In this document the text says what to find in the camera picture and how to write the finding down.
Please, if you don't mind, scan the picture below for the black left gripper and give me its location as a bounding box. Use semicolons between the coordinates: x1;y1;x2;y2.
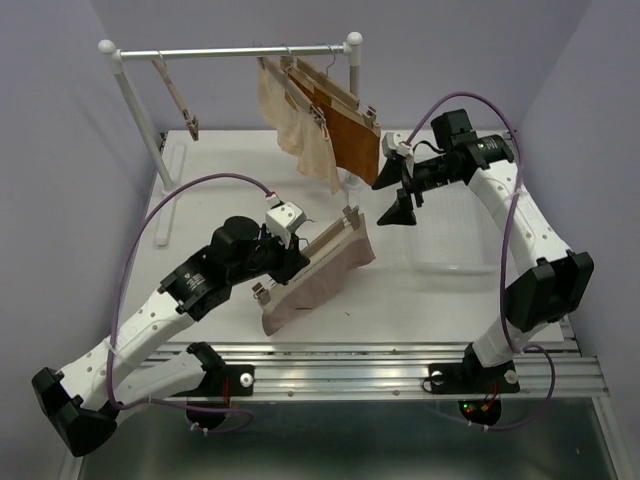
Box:
229;223;310;285

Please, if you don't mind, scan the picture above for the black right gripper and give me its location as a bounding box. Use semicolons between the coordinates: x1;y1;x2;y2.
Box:
370;156;461;226

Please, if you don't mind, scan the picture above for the wooden clip hanger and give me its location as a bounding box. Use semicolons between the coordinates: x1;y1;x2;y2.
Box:
152;51;199;142
252;206;376;312

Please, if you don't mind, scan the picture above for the pink underwear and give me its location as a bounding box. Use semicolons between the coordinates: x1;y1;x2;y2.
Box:
257;223;375;337

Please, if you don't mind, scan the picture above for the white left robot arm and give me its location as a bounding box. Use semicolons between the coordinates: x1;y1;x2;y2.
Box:
31;206;310;457

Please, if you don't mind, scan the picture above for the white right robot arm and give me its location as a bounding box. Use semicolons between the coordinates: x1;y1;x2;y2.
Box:
373;109;594;395

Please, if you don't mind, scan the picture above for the brown underwear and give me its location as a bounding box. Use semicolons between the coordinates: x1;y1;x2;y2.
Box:
286;69;382;187

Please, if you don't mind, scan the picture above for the beige underwear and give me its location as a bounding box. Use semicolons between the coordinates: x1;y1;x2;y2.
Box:
256;64;341;195

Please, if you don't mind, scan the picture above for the empty wooden clip hanger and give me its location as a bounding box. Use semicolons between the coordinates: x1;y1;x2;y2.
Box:
152;51;199;142

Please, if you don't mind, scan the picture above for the white plastic basket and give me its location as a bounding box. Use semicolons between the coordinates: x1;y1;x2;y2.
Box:
404;182;502;275

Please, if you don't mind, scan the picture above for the white clothes rack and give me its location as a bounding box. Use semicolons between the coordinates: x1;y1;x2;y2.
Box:
97;30;365;247

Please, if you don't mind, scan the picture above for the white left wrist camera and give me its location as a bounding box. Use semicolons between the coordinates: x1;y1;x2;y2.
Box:
265;202;307;248

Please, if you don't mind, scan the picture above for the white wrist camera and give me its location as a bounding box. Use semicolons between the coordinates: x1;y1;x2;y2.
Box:
381;132;415;176
265;202;307;248

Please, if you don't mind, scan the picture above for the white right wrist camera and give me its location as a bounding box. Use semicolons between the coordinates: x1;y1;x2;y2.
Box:
381;132;415;176

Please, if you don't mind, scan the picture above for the aluminium mounting rail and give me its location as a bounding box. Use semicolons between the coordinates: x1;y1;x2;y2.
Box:
214;321;609;402

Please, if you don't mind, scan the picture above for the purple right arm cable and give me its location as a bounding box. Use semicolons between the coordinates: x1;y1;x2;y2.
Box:
404;91;558;432

